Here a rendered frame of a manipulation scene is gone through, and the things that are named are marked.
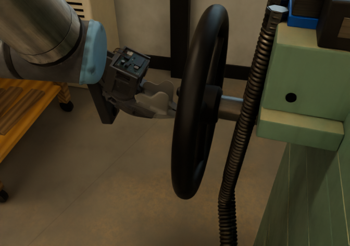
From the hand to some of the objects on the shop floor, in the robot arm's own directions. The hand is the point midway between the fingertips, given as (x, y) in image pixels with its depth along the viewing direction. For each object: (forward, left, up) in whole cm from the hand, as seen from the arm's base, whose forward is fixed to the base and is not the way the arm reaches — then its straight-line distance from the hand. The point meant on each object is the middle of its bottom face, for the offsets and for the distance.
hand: (175, 114), depth 63 cm
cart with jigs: (+61, +88, -70) cm, 128 cm away
